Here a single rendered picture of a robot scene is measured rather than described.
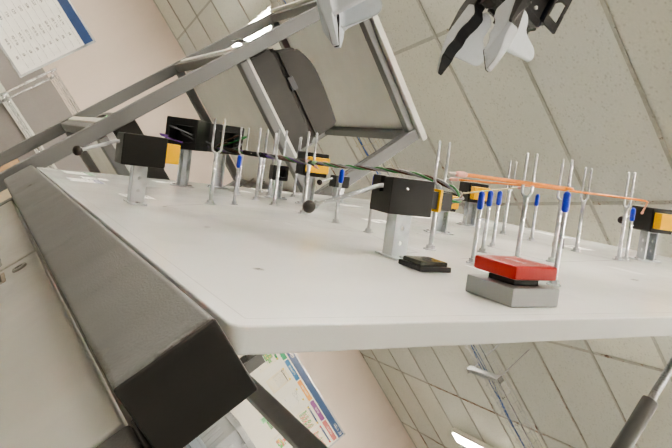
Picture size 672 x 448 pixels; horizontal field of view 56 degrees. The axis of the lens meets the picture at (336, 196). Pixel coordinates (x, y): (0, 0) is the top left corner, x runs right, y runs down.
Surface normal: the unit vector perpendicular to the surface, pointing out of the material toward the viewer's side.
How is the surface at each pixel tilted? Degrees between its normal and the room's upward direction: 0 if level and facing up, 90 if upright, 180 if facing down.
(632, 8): 180
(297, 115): 90
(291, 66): 90
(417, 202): 93
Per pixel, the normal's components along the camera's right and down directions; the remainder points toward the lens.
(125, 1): 0.43, -0.02
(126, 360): -0.40, -0.84
